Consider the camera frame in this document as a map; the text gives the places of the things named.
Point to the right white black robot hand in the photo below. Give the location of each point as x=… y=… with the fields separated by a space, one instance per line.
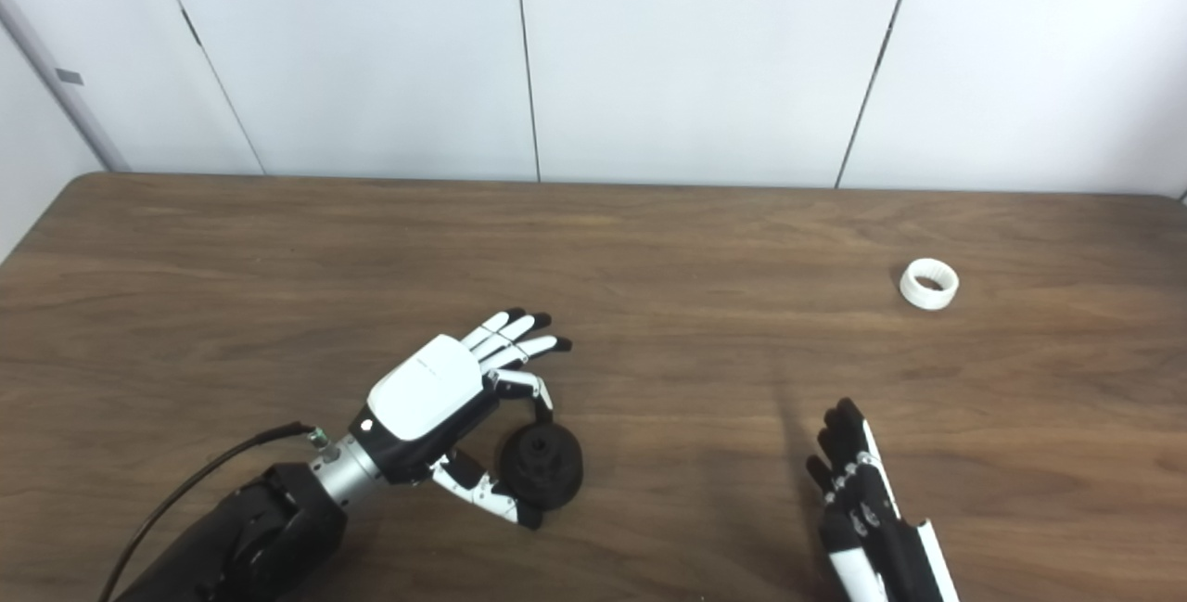
x=881 y=556

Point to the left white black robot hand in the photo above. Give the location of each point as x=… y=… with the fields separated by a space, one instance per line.
x=422 y=393

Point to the round black plastic part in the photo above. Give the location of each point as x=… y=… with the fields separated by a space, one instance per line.
x=547 y=467

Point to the small grey tag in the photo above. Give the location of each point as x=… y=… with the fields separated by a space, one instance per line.
x=70 y=77

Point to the grey wall corner post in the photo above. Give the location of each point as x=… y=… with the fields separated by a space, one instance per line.
x=65 y=87

